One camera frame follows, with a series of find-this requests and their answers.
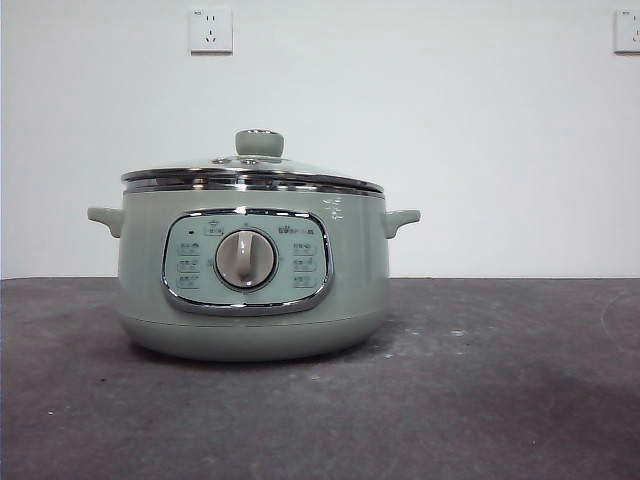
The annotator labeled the pale green electric pot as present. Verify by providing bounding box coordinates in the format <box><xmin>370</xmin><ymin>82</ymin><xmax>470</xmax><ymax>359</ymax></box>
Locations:
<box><xmin>87</xmin><ymin>187</ymin><xmax>421</xmax><ymax>362</ymax></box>

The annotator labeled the glass lid with green knob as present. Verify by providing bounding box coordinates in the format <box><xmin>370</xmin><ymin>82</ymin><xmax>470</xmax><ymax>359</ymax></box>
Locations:
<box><xmin>121</xmin><ymin>128</ymin><xmax>386</xmax><ymax>194</ymax></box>

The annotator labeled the white wall socket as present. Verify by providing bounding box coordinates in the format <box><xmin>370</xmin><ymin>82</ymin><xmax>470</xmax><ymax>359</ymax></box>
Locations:
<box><xmin>614</xmin><ymin>8</ymin><xmax>640</xmax><ymax>54</ymax></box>
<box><xmin>189</xmin><ymin>9</ymin><xmax>234</xmax><ymax>55</ymax></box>

